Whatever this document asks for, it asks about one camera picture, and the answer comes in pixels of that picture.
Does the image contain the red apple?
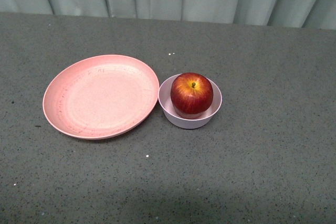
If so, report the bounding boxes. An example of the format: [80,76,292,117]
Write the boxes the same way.
[170,72,214,119]

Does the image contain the pink bowl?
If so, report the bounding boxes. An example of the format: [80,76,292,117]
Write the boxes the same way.
[158,74,223,130]

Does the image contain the pink plate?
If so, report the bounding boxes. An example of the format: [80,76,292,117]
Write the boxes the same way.
[43,55,159,140]

